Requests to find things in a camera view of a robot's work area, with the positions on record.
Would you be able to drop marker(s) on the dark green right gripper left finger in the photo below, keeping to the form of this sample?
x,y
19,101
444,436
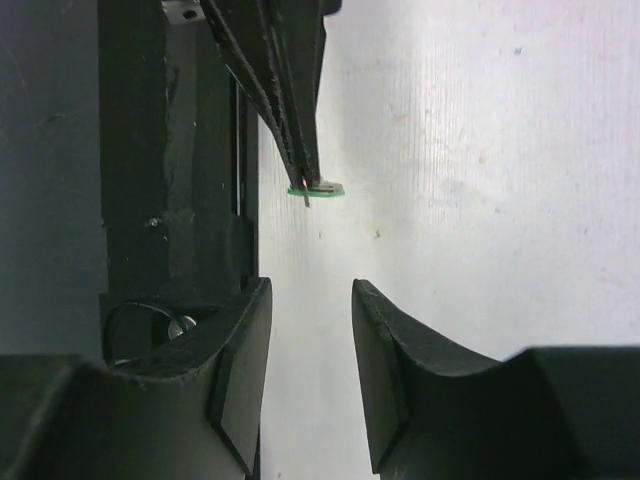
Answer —
x,y
188,410

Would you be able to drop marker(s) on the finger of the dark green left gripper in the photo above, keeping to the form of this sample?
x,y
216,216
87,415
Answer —
x,y
299,37
246,36

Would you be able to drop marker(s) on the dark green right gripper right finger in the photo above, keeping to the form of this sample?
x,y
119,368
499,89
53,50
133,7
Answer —
x,y
437,410

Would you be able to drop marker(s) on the key with green tag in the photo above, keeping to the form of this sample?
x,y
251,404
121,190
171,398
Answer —
x,y
323,189

